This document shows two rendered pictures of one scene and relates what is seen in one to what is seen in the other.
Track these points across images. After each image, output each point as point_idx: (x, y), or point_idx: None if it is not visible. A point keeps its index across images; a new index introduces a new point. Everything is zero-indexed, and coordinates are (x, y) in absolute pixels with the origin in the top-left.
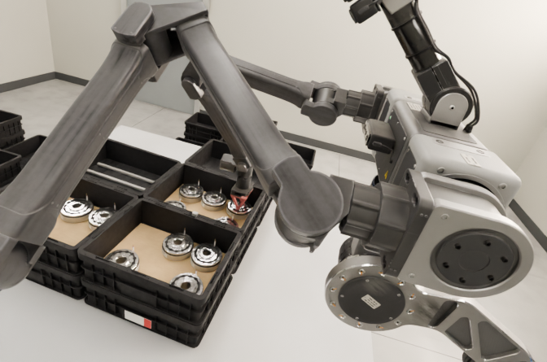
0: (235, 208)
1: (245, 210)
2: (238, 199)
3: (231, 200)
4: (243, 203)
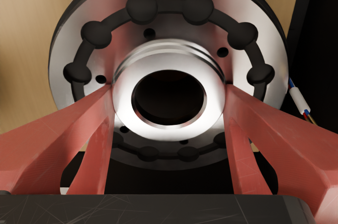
0: (107, 77)
1: (136, 145)
2: (260, 50)
3: None
4: (201, 124)
